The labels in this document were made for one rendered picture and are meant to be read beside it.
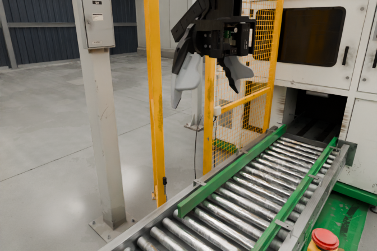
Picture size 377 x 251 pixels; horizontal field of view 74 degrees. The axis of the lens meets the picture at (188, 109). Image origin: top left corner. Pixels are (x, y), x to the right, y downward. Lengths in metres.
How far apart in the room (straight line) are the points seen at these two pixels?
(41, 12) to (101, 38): 10.15
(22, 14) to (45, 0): 1.04
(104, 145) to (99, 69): 0.55
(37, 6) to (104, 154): 10.21
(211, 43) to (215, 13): 0.05
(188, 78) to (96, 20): 1.33
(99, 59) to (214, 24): 1.43
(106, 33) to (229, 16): 1.39
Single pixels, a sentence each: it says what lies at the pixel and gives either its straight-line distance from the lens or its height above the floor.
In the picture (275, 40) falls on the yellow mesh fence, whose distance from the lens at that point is 2.58.
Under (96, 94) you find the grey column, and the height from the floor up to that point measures 1.17.
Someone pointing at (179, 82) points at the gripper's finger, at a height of 1.53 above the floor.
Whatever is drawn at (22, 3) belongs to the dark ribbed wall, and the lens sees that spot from 11.64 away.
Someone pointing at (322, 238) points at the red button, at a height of 1.04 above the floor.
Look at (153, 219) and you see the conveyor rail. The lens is 1.52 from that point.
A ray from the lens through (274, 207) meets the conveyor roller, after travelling 1.74.
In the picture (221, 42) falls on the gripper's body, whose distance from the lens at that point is 0.36.
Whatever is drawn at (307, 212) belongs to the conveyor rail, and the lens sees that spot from 1.69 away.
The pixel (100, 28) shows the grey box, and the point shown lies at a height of 1.59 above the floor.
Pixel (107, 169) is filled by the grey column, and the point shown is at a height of 0.59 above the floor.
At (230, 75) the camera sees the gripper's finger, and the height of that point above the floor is 1.53.
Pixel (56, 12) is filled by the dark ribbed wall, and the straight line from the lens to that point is 12.06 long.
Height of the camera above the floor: 1.62
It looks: 19 degrees down
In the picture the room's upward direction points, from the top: straight up
